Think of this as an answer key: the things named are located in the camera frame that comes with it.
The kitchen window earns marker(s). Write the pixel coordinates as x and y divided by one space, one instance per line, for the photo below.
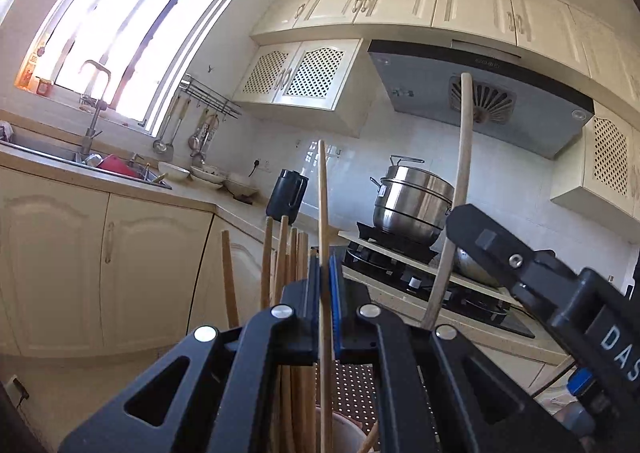
126 53

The grey range hood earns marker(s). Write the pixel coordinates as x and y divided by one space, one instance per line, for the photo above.
513 104

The cream upper wall cabinets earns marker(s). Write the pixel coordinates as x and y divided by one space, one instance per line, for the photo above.
313 69

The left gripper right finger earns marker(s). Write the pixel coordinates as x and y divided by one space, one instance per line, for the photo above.
435 390

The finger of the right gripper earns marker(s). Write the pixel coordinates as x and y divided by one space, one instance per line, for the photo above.
505 247

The stainless steel steamer pot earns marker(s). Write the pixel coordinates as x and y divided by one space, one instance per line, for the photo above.
412 202

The black electric kettle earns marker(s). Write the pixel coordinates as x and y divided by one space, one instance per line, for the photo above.
287 196

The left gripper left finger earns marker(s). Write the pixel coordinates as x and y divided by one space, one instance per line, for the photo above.
213 392

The cream lower kitchen cabinets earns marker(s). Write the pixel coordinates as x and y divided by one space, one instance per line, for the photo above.
94 283

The wall utensil rack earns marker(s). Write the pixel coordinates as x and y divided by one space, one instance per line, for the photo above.
209 97

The steel frying pan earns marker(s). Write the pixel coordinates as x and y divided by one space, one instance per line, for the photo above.
467 267

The brown polka dot tablecloth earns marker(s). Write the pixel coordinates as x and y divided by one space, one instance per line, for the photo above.
354 394

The pink ceramic utensil holder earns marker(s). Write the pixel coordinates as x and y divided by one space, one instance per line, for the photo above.
347 436

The black gas stove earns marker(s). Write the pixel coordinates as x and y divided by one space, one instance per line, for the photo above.
411 269

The white bowls on counter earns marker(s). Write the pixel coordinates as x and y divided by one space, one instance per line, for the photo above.
210 175

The steel sink faucet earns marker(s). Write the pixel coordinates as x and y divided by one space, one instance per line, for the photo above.
97 104

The dark worn wooden chopstick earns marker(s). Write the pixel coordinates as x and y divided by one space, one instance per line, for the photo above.
266 265
227 275

